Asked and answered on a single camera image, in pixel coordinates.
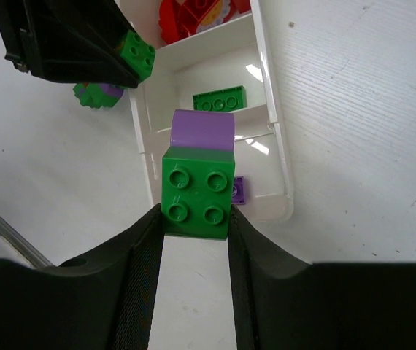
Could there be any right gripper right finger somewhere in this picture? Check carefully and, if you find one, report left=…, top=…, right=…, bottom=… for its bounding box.
left=228, top=209, right=416, bottom=349

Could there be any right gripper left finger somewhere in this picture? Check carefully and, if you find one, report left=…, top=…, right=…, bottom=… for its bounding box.
left=0, top=206, right=164, bottom=349

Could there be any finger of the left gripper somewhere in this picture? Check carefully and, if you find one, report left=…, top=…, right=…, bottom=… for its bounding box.
left=0, top=0, right=139, bottom=88

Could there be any green numbered lego brick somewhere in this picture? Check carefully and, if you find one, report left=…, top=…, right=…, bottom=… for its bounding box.
left=73, top=83, right=111, bottom=109

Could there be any small green lego brick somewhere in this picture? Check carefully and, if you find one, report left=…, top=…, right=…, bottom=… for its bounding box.
left=116, top=31, right=156, bottom=83

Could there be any purple curved lego brick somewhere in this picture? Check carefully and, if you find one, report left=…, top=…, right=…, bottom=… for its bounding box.
left=231, top=176, right=248, bottom=205

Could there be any red rounded lego brick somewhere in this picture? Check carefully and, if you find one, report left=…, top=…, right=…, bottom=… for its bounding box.
left=178, top=0, right=236, bottom=36

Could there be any green square lego brick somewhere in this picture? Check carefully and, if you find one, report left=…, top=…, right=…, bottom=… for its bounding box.
left=161, top=147, right=235, bottom=240

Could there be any purple paw print lego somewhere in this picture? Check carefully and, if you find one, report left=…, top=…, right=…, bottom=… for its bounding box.
left=170, top=109, right=235, bottom=152

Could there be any green lego plate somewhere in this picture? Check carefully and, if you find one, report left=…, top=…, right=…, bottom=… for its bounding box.
left=192, top=85, right=247, bottom=112

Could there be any red sloped lego brick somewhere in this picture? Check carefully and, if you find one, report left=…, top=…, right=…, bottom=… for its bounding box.
left=231, top=0, right=251, bottom=14

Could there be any white three-compartment tray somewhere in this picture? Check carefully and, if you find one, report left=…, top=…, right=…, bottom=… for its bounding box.
left=120, top=1, right=294, bottom=222

